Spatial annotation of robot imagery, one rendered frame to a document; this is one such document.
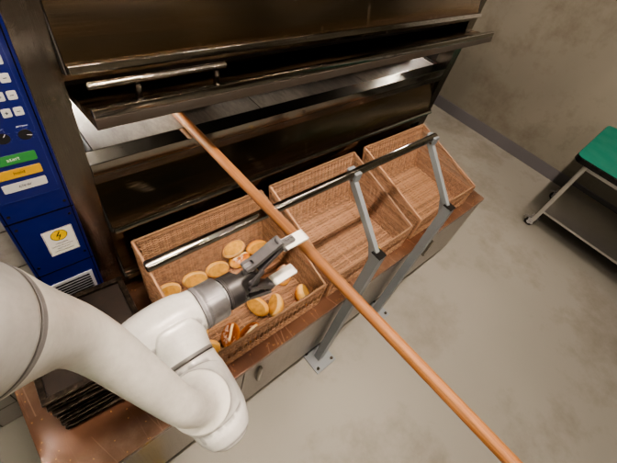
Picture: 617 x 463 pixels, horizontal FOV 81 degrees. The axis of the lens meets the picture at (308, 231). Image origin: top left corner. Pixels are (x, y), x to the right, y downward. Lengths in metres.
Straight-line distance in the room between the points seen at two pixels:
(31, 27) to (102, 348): 0.69
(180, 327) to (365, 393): 1.55
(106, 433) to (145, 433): 0.11
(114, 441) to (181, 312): 0.73
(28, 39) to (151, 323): 0.61
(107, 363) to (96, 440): 0.96
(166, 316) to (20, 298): 0.45
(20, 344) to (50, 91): 0.79
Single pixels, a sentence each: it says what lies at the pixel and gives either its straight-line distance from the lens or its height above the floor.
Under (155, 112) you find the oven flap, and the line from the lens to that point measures 0.94.
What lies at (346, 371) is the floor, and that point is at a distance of 2.14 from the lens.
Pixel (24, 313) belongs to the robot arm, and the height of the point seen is 1.68.
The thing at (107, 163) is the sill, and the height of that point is 1.17.
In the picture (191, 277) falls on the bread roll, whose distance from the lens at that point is 1.51.
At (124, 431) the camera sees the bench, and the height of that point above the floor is 0.58.
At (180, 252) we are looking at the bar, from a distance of 0.93.
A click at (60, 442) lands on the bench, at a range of 1.43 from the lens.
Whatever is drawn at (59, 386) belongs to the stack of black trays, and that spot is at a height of 0.83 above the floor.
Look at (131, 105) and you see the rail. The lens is 0.91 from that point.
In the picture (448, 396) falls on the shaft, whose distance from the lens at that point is 0.87.
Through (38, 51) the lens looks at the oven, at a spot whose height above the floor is 1.49.
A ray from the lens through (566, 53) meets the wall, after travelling 4.29.
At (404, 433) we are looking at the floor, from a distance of 2.16.
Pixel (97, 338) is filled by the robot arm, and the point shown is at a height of 1.55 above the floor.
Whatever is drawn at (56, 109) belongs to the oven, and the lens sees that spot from 1.05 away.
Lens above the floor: 1.91
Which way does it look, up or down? 48 degrees down
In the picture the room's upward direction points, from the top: 18 degrees clockwise
